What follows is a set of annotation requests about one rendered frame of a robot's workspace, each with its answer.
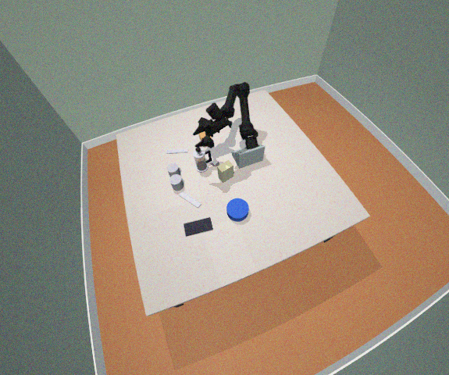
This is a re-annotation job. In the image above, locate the grey cylinder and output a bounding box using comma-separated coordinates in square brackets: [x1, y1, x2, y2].
[166, 162, 180, 177]
[169, 174, 184, 191]

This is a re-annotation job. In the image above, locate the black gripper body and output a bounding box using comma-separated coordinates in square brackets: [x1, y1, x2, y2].
[203, 121, 220, 148]

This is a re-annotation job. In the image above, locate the glass coffee press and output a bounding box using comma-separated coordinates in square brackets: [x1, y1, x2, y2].
[193, 147, 212, 173]

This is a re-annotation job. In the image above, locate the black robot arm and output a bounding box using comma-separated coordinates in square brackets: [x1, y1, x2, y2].
[198, 82, 259, 149]

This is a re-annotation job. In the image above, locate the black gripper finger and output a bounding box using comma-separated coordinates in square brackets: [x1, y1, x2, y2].
[195, 138, 207, 148]
[193, 125, 205, 135]

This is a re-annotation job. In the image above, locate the blue short cylinder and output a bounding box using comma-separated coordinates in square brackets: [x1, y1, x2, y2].
[226, 198, 249, 222]

